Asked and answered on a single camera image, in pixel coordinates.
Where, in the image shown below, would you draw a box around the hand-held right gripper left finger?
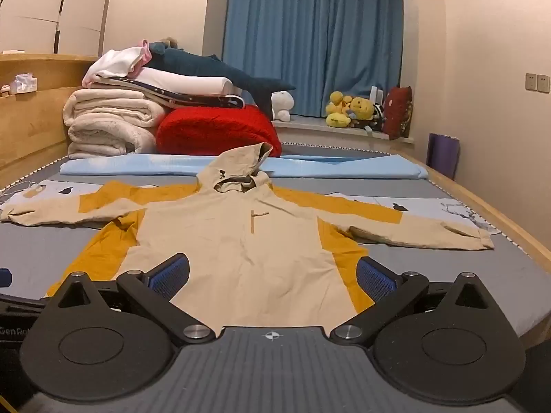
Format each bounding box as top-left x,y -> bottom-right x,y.
45,253 -> 216,345

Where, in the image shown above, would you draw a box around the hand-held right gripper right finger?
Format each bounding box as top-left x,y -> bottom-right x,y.
329,257 -> 500,346

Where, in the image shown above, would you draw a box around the beige and yellow hooded jacket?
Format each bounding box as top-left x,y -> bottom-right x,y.
0,141 -> 495,316

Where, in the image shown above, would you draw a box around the grey printed bed sheet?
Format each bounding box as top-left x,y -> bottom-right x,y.
0,150 -> 551,345

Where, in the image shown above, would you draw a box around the light blue blanket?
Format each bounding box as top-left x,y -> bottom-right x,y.
59,154 -> 429,180

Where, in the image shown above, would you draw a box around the purple rolled mat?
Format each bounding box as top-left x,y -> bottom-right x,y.
426,133 -> 460,180

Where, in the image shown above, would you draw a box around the red folded blanket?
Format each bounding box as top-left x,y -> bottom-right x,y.
156,104 -> 282,158

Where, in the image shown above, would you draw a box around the black and white striped plush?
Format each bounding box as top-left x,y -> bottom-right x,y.
364,103 -> 385,132

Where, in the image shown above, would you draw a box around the red cushion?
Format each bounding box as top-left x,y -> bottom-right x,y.
382,86 -> 413,140

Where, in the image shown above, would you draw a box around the window sill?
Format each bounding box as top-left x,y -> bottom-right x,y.
273,114 -> 416,142

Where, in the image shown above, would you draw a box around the yellow bear plush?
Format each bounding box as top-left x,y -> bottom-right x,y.
348,97 -> 374,123

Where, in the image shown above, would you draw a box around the cream folded blanket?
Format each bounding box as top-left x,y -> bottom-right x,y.
63,88 -> 166,160

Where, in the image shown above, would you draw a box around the yellow duck plush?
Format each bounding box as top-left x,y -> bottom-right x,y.
326,91 -> 354,128

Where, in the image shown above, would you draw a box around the white and pink folded linens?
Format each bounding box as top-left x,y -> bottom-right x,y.
92,67 -> 246,109

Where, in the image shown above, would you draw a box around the tissue pack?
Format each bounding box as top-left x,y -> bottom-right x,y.
9,73 -> 38,94

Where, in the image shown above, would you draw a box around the white plush toy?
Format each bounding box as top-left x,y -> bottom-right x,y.
271,90 -> 293,121

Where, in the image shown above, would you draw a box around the dark blue shark plush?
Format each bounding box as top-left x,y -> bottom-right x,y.
144,41 -> 297,121

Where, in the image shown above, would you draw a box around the white and pink cloth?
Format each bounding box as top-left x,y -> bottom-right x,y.
82,40 -> 152,87

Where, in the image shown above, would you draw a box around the blue curtain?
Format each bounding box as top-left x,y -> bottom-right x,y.
222,0 -> 404,118

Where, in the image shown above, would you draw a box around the white wardrobe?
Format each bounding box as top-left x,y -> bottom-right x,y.
0,0 -> 117,55

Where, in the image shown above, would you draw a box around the white cable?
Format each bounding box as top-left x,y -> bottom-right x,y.
0,179 -> 46,203

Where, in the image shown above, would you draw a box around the wooden bed frame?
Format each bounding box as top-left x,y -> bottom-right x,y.
0,54 -> 551,276

